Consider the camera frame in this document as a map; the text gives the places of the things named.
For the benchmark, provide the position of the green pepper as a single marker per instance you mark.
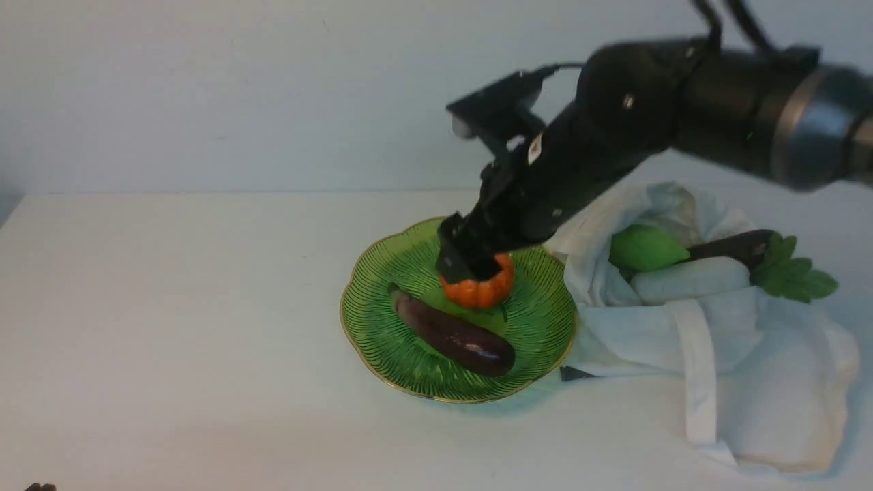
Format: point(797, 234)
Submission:
point(645, 248)

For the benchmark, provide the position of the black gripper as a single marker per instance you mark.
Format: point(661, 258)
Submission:
point(524, 198)

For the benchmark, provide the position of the small orange pumpkin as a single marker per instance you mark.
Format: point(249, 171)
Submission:
point(487, 295)

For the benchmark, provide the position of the dark purple eggplant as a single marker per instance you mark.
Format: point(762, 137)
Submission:
point(471, 346)

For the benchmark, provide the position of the green ribbed glass plate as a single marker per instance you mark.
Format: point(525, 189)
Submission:
point(538, 319)

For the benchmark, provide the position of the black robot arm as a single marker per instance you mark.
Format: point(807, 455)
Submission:
point(786, 118)

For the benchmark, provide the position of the green leaf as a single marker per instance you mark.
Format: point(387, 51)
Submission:
point(781, 274)

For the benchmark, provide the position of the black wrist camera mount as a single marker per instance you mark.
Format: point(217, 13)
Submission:
point(499, 112)

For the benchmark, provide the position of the white radish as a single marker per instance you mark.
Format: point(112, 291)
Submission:
point(691, 280)

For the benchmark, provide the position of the white cloth bag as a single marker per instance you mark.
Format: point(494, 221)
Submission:
point(766, 379)

